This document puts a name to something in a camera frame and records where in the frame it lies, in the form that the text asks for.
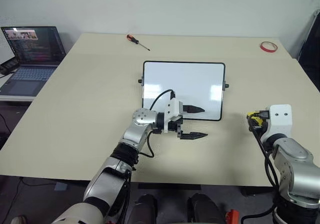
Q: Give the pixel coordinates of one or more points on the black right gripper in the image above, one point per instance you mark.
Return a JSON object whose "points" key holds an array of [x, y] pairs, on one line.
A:
{"points": [[264, 115]]}

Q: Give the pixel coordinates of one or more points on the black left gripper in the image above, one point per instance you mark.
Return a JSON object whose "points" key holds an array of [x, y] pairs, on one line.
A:
{"points": [[175, 125]]}

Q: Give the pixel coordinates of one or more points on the yellow board eraser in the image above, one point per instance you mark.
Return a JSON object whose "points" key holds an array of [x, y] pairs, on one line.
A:
{"points": [[255, 120]]}

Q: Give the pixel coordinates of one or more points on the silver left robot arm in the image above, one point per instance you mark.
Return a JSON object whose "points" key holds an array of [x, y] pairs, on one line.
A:
{"points": [[142, 117]]}

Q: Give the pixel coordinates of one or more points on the black framed whiteboard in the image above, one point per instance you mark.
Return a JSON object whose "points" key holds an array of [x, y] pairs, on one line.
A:
{"points": [[185, 83]]}

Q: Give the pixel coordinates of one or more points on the red tape roll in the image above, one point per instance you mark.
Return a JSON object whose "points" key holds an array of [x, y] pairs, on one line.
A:
{"points": [[263, 48]]}

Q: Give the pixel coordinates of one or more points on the black chair back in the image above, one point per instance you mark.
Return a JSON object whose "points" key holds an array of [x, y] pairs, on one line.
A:
{"points": [[311, 58]]}

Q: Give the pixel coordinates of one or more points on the dark rounded shape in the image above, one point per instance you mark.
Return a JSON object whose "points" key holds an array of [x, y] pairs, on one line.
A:
{"points": [[205, 209], [145, 209]]}

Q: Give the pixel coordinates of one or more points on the small red object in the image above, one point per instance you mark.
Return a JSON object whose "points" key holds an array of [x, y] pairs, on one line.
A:
{"points": [[232, 217]]}

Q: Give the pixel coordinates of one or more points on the open dark laptop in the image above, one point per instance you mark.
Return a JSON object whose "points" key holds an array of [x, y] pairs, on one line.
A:
{"points": [[32, 58]]}

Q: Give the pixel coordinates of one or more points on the black handheld device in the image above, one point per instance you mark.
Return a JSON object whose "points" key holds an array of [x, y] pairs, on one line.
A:
{"points": [[8, 66]]}

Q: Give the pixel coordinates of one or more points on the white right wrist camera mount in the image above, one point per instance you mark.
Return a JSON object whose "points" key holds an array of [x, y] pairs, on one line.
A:
{"points": [[280, 121]]}

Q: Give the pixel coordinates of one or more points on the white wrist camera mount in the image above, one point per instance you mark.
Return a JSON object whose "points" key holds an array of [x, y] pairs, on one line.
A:
{"points": [[280, 121], [172, 108]]}

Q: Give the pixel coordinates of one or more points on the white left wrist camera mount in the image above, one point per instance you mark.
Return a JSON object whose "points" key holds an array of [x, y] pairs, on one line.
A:
{"points": [[172, 108]]}

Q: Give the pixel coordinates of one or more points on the black table frame bar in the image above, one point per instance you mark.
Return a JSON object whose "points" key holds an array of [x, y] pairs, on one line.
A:
{"points": [[170, 186]]}

